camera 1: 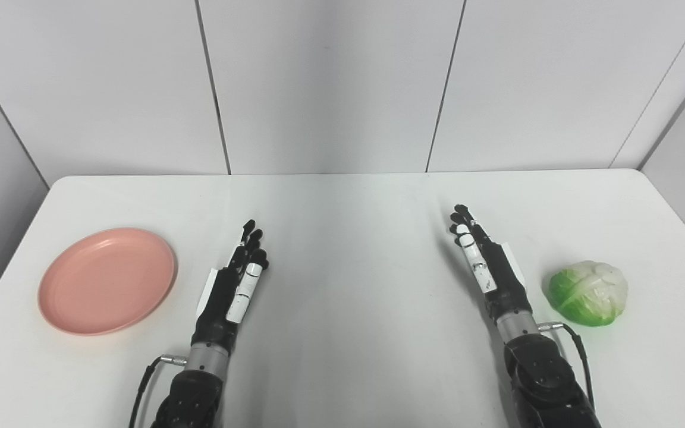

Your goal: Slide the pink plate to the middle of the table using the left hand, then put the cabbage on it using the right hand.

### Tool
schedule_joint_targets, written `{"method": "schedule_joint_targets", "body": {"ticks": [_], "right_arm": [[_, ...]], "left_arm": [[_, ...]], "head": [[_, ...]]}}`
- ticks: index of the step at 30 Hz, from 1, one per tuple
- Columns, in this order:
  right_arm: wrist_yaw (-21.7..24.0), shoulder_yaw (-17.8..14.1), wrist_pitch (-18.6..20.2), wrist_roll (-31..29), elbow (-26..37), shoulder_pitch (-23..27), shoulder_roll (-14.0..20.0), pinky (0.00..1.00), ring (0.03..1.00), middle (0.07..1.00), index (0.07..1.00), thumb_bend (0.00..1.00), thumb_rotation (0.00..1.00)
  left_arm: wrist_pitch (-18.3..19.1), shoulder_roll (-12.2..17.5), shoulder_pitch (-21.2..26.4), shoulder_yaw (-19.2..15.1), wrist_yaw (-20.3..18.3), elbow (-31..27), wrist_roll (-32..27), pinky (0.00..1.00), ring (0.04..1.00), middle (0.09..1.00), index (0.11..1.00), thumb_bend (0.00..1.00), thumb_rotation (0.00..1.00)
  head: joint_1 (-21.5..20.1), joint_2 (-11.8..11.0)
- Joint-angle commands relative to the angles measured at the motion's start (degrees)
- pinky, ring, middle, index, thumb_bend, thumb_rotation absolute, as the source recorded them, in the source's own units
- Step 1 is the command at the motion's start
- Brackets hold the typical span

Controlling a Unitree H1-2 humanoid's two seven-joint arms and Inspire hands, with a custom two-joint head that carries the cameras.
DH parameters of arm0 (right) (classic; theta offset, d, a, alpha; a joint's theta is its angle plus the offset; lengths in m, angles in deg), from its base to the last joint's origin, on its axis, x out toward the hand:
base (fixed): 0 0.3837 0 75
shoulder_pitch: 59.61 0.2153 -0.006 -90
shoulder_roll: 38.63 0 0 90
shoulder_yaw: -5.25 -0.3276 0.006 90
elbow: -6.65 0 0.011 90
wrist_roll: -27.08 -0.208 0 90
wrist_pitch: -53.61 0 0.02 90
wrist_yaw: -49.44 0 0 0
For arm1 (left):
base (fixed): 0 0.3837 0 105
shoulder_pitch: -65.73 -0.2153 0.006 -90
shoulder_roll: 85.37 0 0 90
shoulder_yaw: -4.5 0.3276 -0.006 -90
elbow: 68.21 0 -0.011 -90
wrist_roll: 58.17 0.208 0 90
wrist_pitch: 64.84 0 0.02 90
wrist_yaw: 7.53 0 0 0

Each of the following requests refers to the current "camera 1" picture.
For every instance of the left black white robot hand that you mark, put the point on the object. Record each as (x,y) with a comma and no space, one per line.
(223,297)

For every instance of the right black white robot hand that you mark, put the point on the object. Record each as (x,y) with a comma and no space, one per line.
(500,279)

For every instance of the green white cabbage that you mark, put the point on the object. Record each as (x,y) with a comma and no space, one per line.
(587,292)

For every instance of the pink round plate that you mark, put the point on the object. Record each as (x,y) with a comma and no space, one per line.
(106,280)

